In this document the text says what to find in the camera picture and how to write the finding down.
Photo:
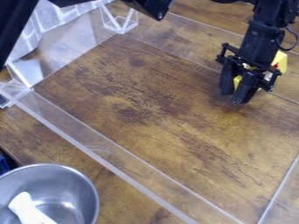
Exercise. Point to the yellow butter box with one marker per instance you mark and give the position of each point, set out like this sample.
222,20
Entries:
280,64

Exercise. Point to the white handle in bowl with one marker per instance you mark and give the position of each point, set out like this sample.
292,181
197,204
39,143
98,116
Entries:
25,209

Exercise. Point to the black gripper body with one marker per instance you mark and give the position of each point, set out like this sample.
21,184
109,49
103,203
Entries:
256,54

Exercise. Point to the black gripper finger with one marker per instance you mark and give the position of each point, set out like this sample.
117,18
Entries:
226,79
246,88

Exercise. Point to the blue object at edge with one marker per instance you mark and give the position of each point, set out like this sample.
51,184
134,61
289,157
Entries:
5,166

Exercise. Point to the clear acrylic enclosure wall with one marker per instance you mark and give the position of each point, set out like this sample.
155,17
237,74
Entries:
127,108

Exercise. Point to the steel bowl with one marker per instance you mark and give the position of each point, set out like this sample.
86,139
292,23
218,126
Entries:
63,193

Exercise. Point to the grey brick pattern cloth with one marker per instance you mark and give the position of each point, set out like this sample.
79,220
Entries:
49,17

